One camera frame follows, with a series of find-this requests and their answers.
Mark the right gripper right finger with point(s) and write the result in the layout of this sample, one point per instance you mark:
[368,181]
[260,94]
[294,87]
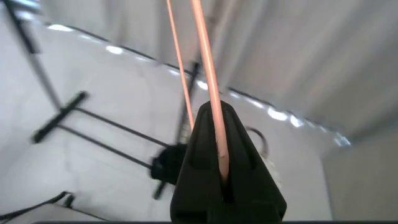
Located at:
[258,196]

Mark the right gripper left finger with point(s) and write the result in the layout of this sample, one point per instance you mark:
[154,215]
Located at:
[192,193]

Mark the white laundry basket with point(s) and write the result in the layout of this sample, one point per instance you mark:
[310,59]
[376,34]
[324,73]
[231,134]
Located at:
[273,168]

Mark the black clothes rack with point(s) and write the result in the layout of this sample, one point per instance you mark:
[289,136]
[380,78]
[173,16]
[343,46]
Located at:
[59,116]

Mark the pink clothes hanger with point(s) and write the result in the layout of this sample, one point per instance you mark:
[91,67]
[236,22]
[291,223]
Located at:
[208,62]

